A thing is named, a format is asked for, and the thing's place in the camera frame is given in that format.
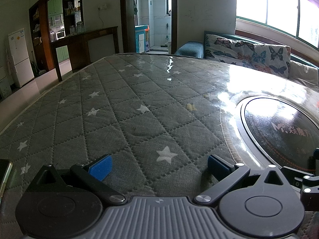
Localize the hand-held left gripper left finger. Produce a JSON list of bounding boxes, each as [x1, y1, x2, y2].
[[25, 154, 126, 204]]

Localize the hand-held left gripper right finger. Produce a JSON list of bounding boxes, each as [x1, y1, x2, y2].
[[194, 154, 293, 208]]

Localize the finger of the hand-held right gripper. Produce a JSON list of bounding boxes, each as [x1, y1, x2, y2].
[[294, 148, 319, 211]]

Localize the grey star quilted tablecloth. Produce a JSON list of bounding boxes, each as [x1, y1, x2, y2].
[[0, 53, 319, 239]]

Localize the round black induction cooker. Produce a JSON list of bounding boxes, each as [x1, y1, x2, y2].
[[234, 96, 319, 177]]

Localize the smartphone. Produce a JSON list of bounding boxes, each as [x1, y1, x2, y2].
[[0, 159, 13, 200]]

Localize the beige cushion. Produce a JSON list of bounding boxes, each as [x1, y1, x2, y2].
[[288, 60, 319, 91]]

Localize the broom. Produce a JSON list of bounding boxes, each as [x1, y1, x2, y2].
[[31, 50, 47, 75]]

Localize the large butterfly print cushion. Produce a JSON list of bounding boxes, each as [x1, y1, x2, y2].
[[203, 33, 257, 66]]

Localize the blue sofa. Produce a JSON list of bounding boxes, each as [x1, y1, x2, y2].
[[174, 30, 319, 91]]

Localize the small butterfly print cushion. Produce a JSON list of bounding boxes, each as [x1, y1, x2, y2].
[[243, 43, 291, 74]]

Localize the dark wooden console table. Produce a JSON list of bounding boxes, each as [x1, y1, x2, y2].
[[50, 26, 119, 82]]

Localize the blue and white cabinet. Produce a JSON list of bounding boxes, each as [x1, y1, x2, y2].
[[135, 25, 150, 53]]

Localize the white refrigerator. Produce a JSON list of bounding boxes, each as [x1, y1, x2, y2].
[[7, 28, 35, 88]]

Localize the dark wooden shelf cabinet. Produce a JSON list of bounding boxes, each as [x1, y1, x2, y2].
[[29, 0, 83, 72]]

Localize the green kitchen cabinet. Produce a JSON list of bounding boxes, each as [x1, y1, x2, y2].
[[47, 0, 64, 30]]

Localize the large window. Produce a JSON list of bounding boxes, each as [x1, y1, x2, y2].
[[235, 0, 319, 46]]

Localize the dark wooden door frame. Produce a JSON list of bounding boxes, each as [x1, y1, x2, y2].
[[120, 0, 178, 54]]

